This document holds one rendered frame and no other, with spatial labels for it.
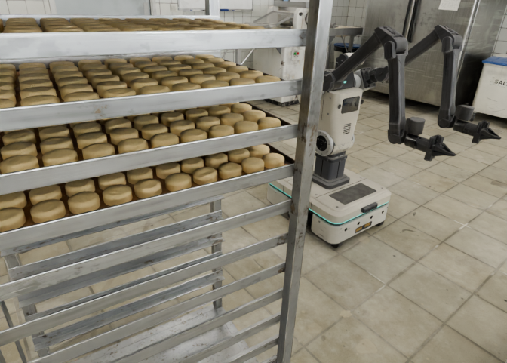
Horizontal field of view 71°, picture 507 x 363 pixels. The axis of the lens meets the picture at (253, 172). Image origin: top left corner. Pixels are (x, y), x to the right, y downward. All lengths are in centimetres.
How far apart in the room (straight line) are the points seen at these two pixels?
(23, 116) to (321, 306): 153
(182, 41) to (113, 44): 10
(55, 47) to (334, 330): 152
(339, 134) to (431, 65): 307
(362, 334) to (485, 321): 60
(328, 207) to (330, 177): 25
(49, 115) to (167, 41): 19
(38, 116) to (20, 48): 9
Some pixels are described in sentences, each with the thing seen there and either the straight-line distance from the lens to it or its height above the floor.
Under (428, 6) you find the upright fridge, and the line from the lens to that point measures 508.
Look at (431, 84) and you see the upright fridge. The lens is 505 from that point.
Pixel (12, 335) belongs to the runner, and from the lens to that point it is 76.
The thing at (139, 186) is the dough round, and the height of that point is 97.
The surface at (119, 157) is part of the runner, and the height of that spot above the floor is 106.
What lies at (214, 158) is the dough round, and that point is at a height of 97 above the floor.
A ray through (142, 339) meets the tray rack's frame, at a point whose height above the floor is 15.
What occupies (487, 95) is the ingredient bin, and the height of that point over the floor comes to 34.
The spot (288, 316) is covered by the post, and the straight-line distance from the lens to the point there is 101.
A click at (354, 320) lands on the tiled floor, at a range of 180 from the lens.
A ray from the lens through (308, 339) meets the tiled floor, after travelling 168.
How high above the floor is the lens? 129
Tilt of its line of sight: 26 degrees down
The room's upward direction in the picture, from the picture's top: 2 degrees clockwise
